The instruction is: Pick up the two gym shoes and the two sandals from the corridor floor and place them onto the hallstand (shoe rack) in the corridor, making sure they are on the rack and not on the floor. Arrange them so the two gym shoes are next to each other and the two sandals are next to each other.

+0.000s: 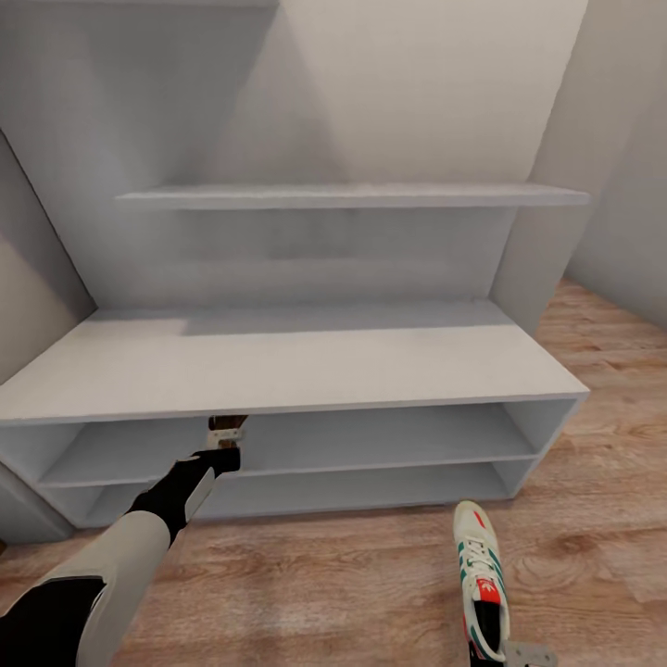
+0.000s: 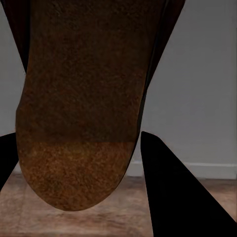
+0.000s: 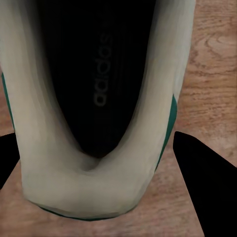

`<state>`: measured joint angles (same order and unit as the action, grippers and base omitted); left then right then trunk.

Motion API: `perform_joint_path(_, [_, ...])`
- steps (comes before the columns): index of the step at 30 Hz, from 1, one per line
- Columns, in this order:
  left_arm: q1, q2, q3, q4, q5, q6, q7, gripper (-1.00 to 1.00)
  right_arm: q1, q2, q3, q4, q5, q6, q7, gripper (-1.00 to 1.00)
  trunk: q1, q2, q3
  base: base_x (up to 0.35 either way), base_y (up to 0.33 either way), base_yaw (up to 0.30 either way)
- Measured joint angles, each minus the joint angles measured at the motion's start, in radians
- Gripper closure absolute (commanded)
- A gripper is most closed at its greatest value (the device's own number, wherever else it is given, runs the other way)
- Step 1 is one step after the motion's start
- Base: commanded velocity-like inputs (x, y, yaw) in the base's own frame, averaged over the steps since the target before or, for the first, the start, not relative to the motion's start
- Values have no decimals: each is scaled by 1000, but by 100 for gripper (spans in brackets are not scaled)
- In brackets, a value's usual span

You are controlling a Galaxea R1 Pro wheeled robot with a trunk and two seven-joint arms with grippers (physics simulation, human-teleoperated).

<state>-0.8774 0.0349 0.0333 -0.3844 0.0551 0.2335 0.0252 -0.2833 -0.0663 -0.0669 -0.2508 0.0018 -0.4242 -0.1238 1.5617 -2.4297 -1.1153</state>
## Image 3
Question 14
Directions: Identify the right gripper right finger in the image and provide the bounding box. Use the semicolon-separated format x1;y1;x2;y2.
173;131;237;237

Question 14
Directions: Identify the gym shoe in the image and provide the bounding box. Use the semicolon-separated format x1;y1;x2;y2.
0;0;197;221

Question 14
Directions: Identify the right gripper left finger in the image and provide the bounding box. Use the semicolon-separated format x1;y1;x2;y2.
0;133;20;190

